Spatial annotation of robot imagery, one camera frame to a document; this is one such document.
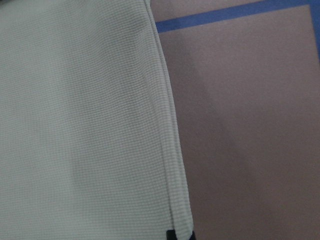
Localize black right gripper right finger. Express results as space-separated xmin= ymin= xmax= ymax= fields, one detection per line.
xmin=188 ymin=231 xmax=196 ymax=240

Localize olive green long-sleeve shirt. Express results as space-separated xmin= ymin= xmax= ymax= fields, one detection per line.
xmin=0 ymin=0 xmax=194 ymax=240

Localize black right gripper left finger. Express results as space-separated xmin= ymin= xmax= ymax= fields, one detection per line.
xmin=166 ymin=229 xmax=178 ymax=240

